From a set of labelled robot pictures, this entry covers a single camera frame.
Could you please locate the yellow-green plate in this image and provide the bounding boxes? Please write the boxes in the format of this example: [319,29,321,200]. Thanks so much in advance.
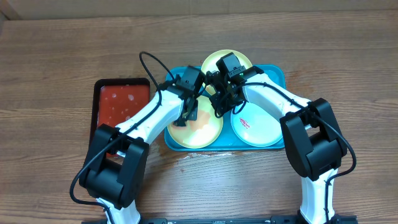
[200,49,253,96]
[167,96,223,149]

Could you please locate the orange green scrub sponge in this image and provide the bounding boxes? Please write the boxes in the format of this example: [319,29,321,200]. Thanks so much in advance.
[189,110,211,132]

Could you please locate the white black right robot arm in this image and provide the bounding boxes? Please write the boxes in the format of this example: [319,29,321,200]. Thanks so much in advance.
[205,66,349,223]

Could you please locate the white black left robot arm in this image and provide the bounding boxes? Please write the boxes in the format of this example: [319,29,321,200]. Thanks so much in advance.
[71,87,201,223]

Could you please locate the black tray with red water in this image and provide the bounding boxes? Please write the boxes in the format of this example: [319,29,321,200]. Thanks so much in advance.
[89,78,150,142]

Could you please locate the light blue plate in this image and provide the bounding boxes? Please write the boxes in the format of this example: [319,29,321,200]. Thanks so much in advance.
[230,103,282,147]

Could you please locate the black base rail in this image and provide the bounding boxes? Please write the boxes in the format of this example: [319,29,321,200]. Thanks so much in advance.
[82,215,358,224]

